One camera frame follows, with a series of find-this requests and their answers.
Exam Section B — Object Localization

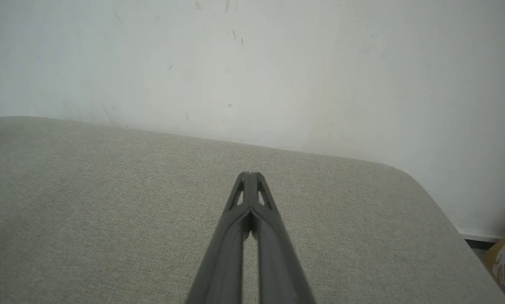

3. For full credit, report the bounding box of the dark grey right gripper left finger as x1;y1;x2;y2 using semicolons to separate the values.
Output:
186;171;252;304

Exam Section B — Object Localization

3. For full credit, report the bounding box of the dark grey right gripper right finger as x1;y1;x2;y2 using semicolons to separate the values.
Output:
250;171;316;304

